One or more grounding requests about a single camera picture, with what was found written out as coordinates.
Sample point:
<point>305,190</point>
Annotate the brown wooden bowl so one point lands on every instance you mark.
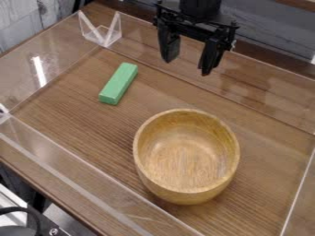
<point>185,155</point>

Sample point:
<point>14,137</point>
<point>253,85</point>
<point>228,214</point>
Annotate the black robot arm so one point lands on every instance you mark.
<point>195,19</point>

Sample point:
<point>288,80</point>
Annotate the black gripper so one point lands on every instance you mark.
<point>197,20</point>

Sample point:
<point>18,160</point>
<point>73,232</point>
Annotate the clear acrylic tray wall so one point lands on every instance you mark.
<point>106,206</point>

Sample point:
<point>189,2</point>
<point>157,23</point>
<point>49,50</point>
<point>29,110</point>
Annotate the clear acrylic corner bracket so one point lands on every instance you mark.
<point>104,36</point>

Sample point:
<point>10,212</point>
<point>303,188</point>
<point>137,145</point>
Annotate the green rectangular block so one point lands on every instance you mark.
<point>117,84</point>

